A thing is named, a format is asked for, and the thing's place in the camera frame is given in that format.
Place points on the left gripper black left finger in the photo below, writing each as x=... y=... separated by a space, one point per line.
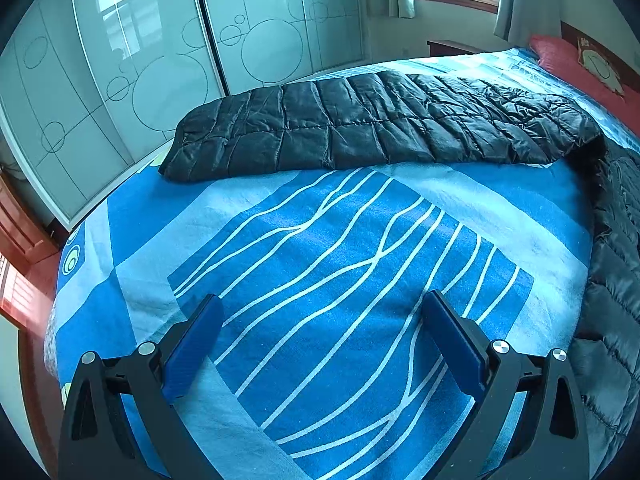
x=97 y=441

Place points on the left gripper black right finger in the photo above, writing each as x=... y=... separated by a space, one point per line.
x=550 y=440

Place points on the black quilted down jacket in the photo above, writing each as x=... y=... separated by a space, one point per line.
x=386 y=118

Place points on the blue patterned bed sheet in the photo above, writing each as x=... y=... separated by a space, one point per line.
x=323 y=367

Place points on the white glass sliding wardrobe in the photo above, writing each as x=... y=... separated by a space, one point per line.
x=89 y=88

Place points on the white cartoon cushion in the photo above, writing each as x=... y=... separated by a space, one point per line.
x=599 y=65

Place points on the red pillow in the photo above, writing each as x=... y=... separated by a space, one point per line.
x=560 y=58

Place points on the dark wooden nightstand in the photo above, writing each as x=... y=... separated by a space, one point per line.
x=437 y=48

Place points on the grey right curtain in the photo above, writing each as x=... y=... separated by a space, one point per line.
x=519 y=20

